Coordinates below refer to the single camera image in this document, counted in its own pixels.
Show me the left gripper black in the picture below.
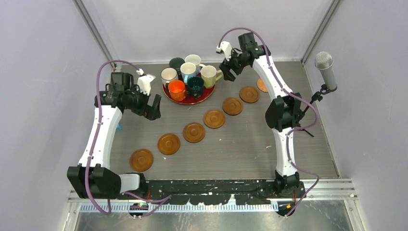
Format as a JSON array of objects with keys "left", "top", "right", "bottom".
[{"left": 126, "top": 84, "right": 161, "bottom": 120}]

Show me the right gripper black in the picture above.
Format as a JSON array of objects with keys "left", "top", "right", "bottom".
[{"left": 218, "top": 47, "right": 248, "bottom": 82}]

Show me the yellow cream mug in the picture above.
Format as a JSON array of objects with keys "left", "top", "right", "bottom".
[{"left": 200, "top": 64, "right": 223, "bottom": 89}]

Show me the orange black mug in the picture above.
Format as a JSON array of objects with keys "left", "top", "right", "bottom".
[{"left": 167, "top": 80, "right": 186, "bottom": 102}]

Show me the dark green mug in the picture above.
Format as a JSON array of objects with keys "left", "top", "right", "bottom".
[{"left": 187, "top": 77, "right": 204, "bottom": 99}]

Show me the wooden coaster four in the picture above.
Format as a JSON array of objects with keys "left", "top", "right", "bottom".
[{"left": 157, "top": 133, "right": 181, "bottom": 155}]

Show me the wooden coaster six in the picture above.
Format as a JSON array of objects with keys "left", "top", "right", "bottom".
[{"left": 239, "top": 86, "right": 260, "bottom": 103}]

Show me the wooden coaster one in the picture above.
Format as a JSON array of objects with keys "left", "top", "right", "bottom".
[{"left": 222, "top": 97, "right": 243, "bottom": 116}]

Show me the wooden coaster three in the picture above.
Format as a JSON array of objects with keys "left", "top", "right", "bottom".
[{"left": 183, "top": 122, "right": 205, "bottom": 143}]

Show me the wooden coaster five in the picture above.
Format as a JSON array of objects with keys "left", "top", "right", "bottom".
[{"left": 129, "top": 149, "right": 154, "bottom": 172}]

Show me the wooden coaster two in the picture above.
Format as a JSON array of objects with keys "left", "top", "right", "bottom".
[{"left": 203, "top": 109, "right": 226, "bottom": 129}]

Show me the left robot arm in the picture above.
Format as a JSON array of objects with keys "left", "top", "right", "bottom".
[{"left": 67, "top": 72, "right": 161, "bottom": 199}]

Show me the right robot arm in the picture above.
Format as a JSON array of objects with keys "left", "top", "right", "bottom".
[{"left": 216, "top": 32, "right": 301, "bottom": 198}]

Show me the woven rattan coaster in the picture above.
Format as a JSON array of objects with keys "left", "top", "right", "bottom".
[{"left": 256, "top": 78, "right": 268, "bottom": 92}]

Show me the red round tray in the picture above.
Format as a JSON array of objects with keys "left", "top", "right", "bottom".
[{"left": 160, "top": 68, "right": 215, "bottom": 105}]

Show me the white mug rear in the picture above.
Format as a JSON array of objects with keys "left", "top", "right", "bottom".
[{"left": 184, "top": 54, "right": 205, "bottom": 73}]

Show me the light blue mug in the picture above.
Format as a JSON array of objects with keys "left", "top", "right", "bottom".
[{"left": 180, "top": 62, "right": 196, "bottom": 84}]

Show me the silver white mug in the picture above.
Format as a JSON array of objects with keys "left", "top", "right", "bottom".
[{"left": 161, "top": 67, "right": 178, "bottom": 89}]

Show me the black mug rear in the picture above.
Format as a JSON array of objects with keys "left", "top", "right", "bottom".
[{"left": 168, "top": 57, "right": 185, "bottom": 75}]

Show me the silver microphone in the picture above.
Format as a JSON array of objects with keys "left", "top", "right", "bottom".
[{"left": 315, "top": 51, "right": 337, "bottom": 90}]

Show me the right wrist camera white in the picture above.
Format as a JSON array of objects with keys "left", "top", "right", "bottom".
[{"left": 216, "top": 41, "right": 233, "bottom": 61}]

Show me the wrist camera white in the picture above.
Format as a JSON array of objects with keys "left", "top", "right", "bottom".
[
  {"left": 216, "top": 41, "right": 233, "bottom": 61},
  {"left": 136, "top": 69, "right": 156, "bottom": 96}
]

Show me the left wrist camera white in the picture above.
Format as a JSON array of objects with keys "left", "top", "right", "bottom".
[{"left": 136, "top": 69, "right": 156, "bottom": 96}]

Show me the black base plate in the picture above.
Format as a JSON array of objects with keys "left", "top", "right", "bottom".
[{"left": 130, "top": 180, "right": 305, "bottom": 205}]

